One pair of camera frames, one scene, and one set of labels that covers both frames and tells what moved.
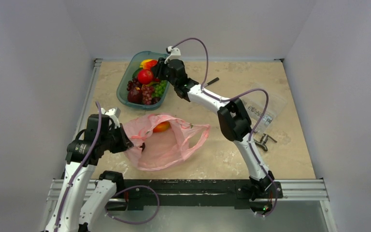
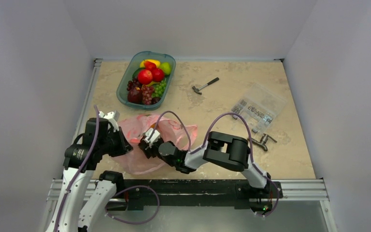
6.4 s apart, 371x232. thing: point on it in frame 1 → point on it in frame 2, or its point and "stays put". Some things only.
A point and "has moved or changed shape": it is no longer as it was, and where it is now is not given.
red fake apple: [145, 76] stays put
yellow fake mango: [141, 65] stays put
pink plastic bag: [161, 123] has moved or changed shape
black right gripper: [161, 67] → [148, 146]
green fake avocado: [136, 72] stays put
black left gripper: [125, 143] stays put
